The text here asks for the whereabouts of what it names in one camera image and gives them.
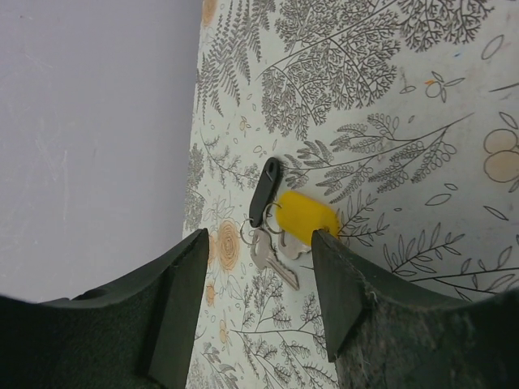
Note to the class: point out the loose silver key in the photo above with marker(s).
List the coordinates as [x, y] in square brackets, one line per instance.
[291, 247]
[263, 256]

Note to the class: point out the loose silver key right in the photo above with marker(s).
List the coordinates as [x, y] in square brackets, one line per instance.
[291, 247]

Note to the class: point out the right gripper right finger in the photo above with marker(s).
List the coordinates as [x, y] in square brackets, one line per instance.
[384, 332]

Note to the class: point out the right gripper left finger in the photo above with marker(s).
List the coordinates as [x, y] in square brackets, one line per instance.
[137, 331]

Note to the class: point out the yellow key tag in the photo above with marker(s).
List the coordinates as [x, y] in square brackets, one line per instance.
[300, 215]

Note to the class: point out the black key tag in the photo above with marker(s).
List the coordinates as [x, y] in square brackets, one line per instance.
[268, 183]

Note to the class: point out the loose silver key left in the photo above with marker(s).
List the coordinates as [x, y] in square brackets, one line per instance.
[263, 256]

